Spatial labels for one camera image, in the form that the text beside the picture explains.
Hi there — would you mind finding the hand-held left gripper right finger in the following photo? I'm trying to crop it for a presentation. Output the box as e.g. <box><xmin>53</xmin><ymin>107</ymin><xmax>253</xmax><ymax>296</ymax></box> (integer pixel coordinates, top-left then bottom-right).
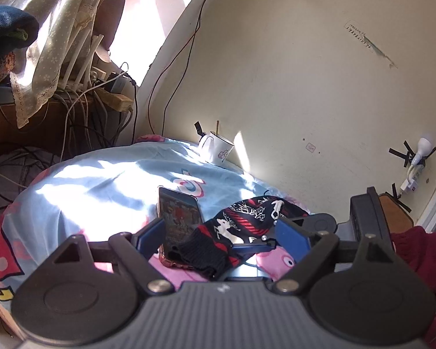
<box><xmin>272</xmin><ymin>218</ymin><xmax>401</xmax><ymax>294</ymax></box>

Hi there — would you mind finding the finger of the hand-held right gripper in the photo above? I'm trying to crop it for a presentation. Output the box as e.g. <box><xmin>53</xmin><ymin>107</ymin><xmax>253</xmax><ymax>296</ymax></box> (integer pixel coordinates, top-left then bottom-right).
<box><xmin>233</xmin><ymin>241</ymin><xmax>277</xmax><ymax>254</ymax></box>
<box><xmin>286</xmin><ymin>212</ymin><xmax>338</xmax><ymax>238</ymax></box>

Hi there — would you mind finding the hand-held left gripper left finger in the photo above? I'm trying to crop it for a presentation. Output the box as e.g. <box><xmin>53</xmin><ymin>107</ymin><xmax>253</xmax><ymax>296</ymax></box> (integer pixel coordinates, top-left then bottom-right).
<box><xmin>51</xmin><ymin>217</ymin><xmax>175</xmax><ymax>295</ymax></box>

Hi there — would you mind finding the black red patterned sock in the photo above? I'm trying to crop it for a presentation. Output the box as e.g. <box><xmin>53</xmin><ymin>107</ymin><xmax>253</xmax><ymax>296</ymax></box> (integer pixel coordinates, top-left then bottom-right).
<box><xmin>166</xmin><ymin>196</ymin><xmax>309</xmax><ymax>280</ymax></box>

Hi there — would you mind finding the person's right forearm red sleeve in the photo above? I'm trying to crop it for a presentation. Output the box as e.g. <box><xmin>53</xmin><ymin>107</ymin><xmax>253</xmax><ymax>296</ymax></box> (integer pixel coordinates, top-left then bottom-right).
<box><xmin>389</xmin><ymin>225</ymin><xmax>436</xmax><ymax>346</ymax></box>

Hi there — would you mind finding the brown wooden board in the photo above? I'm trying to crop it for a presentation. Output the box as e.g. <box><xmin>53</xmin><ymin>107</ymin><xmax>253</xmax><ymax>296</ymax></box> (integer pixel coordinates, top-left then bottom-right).
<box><xmin>378</xmin><ymin>193</ymin><xmax>415</xmax><ymax>234</ymax></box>

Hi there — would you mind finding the smartphone in pink case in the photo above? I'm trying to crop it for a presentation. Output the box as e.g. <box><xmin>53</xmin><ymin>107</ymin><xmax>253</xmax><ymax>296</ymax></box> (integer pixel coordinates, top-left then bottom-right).
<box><xmin>156</xmin><ymin>186</ymin><xmax>206</xmax><ymax>268</ymax></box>

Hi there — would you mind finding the white plug adapter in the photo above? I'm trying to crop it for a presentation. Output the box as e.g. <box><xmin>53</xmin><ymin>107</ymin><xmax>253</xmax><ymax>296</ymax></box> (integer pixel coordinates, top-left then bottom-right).
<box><xmin>400</xmin><ymin>166</ymin><xmax>423</xmax><ymax>194</ymax></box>

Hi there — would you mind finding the black tape cross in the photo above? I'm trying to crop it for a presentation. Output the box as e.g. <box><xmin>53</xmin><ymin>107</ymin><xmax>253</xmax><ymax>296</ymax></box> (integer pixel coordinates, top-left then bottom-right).
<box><xmin>388</xmin><ymin>140</ymin><xmax>417</xmax><ymax>168</ymax></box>

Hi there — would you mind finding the light blue cartoon printed blanket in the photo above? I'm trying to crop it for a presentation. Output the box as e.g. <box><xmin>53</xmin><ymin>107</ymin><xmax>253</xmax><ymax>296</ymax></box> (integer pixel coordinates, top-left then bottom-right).
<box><xmin>0</xmin><ymin>135</ymin><xmax>313</xmax><ymax>318</ymax></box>

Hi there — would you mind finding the white light bulb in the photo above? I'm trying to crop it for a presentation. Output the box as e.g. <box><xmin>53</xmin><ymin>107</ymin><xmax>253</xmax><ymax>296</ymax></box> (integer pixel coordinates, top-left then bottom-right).
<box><xmin>409</xmin><ymin>136</ymin><xmax>435</xmax><ymax>168</ymax></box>

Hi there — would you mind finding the white mug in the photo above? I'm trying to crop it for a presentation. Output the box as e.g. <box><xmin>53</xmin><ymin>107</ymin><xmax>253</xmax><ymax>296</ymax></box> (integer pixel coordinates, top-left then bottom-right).
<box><xmin>198</xmin><ymin>132</ymin><xmax>236</xmax><ymax>166</ymax></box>

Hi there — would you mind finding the tan power strip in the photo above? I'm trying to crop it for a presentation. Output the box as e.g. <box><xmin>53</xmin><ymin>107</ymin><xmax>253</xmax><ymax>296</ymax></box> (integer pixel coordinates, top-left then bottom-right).
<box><xmin>94</xmin><ymin>88</ymin><xmax>136</xmax><ymax>114</ymax></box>

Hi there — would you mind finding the white antenna router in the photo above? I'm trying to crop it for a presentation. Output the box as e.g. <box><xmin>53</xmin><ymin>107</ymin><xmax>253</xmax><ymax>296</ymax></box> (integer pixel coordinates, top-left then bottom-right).
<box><xmin>60</xmin><ymin>33</ymin><xmax>108</xmax><ymax>92</ymax></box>

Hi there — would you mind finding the dark wooden cabinet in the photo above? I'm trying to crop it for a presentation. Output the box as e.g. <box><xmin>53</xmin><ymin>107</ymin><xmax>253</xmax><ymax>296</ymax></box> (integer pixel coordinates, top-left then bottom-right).
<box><xmin>0</xmin><ymin>87</ymin><xmax>135</xmax><ymax>175</ymax></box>

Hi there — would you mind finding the beige floral lace curtain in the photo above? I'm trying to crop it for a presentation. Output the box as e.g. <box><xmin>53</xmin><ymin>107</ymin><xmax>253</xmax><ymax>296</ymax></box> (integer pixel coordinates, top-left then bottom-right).
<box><xmin>0</xmin><ymin>0</ymin><xmax>114</xmax><ymax>129</ymax></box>

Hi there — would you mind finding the brown chair back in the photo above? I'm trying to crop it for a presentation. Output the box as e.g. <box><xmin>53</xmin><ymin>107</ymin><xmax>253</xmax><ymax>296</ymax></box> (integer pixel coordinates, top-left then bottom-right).
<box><xmin>94</xmin><ymin>0</ymin><xmax>127</xmax><ymax>63</ymax></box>

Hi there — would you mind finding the dark blue folded cloth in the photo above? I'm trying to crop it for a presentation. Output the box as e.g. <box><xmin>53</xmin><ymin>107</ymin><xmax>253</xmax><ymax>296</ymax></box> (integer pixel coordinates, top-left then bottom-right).
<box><xmin>0</xmin><ymin>5</ymin><xmax>40</xmax><ymax>59</ymax></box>

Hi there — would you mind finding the tangle of grey cables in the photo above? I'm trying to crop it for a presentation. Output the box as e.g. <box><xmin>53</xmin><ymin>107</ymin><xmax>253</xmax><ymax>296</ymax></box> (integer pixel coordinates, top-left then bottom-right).
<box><xmin>0</xmin><ymin>63</ymin><xmax>140</xmax><ymax>226</ymax></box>

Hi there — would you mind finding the thin red wire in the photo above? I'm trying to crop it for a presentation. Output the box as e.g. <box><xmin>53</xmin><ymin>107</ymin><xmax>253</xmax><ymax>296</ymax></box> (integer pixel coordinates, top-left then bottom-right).
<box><xmin>147</xmin><ymin>0</ymin><xmax>230</xmax><ymax>137</ymax></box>

